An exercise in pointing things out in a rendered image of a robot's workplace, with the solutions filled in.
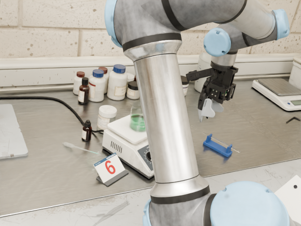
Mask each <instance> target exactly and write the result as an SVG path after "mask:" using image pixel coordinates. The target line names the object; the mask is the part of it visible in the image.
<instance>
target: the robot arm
mask: <svg viewBox="0 0 301 226"><path fill-rule="evenodd" d="M104 20H105V26H106V29H107V33H108V35H109V36H111V40H112V42H113V43H114V44H115V45H116V46H118V47H120V48H123V53H124V55H125V56H126V57H128V58H129V59H131V60H132V62H133V65H134V70H135V75H136V80H137V85H138V91H139V96H140V101H141V106H142V113H143V118H144V123H145V128H146V135H147V139H148V144H149V149H150V156H151V161H152V165H153V171H154V176H155V185H154V186H153V188H152V189H151V191H150V199H149V200H148V201H147V202H146V204H145V206H144V210H143V212H144V214H145V215H143V216H142V222H143V226H301V224H300V223H298V222H296V221H294V220H292V219H291V217H290V216H289V214H288V211H287V209H286V207H285V205H284V204H283V202H282V201H281V200H280V198H279V197H278V196H276V195H275V194H274V193H273V192H272V191H271V190H270V189H269V188H267V187H266V186H264V185H262V184H260V183H256V182H252V181H238V182H234V183H231V184H229V185H227V186H226V187H225V189H224V190H220V191H219V192H218V193H214V194H211V192H210V187H209V182H208V181H207V180H205V179H204V178H203V177H201V176H200V175H199V172H198V166H197V161H196V156H195V151H194V144H193V139H192V134H191V129H190V124H189V118H188V113H187V107H186V103H185V96H184V91H183V86H182V81H181V74H180V70H179V65H178V59H177V55H176V54H177V51H178V50H179V48H180V47H181V45H182V38H181V31H185V30H188V29H191V28H193V27H197V26H200V25H203V24H207V23H211V22H213V23H217V24H219V25H218V26H217V27H216V28H213V29H211V30H210V31H209V32H208V33H207V34H206V36H205V37H204V41H203V45H204V48H205V50H206V52H207V53H208V54H210V55H211V64H210V66H211V68H207V69H203V70H198V71H197V70H192V71H190V72H189V73H187V74H185V75H186V78H187V81H196V80H198V79H199V78H204V77H208V78H207V79H206V81H205V82H204V84H203V87H202V91H201V94H200V97H199V100H198V116H199V121H200V122H202V120H203V116H205V117H206V118H207V119H208V118H209V117H214V116H215V112H220V113H221V112H223V111H224V108H223V107H222V106H221V105H220V104H223V101H225V100H227V101H229V100H230V99H232V98H233V95H234V91H235V88H236V84H234V83H233V80H234V76H235V73H237V72H238V68H236V67H234V66H233V65H234V64H235V60H236V56H237V52H238V50H239V49H242V48H246V47H250V46H254V45H258V44H261V43H266V42H270V41H273V40H275V41H277V40H278V39H281V38H285V37H287V36H288V35H289V32H290V27H289V21H288V17H287V14H286V12H285V10H284V9H278V10H272V11H269V10H268V9H267V8H265V7H264V6H263V5H262V4H261V3H260V2H258V1H257V0H107V1H106V4H105V10H104ZM209 76H210V77H209ZM233 88H234V89H233ZM232 92H233V93H232Z"/></svg>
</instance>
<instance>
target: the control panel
mask: <svg viewBox="0 0 301 226"><path fill-rule="evenodd" d="M137 151H138V153H139V154H140V156H141V157H142V159H143V160H144V161H145V163H146V164H147V166H148V167H149V169H150V170H151V171H153V165H152V162H151V161H149V160H148V159H147V157H146V154H147V153H148V152H150V149H149V145H146V146H144V147H142V148H141V149H139V150H137Z"/></svg>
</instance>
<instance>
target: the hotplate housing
mask: <svg viewBox="0 0 301 226"><path fill-rule="evenodd" d="M146 145H148V139H145V140H143V141H141V142H139V143H137V144H133V143H131V142H129V141H127V140H126V139H124V138H123V137H121V136H119V135H118V134H116V133H115V132H113V131H112V130H110V129H106V130H104V133H103V143H102V146H103V148H104V149H105V150H107V151H108V152H109V153H111V154H113V153H116V154H117V156H118V158H119V159H120V160H121V161H123V162H124V163H126V164H127V165H129V166H130V167H132V168H133V169H135V170H136V171H138V172H139V173H141V174H142V175H144V176H145V177H147V178H148V179H150V178H151V177H153V176H154V171H151V170H150V169H149V167H148V166H147V164H146V163H145V161H144V160H143V159H142V157H141V156H140V154H139V153H138V151H137V150H139V149H141V148H142V147H144V146H146Z"/></svg>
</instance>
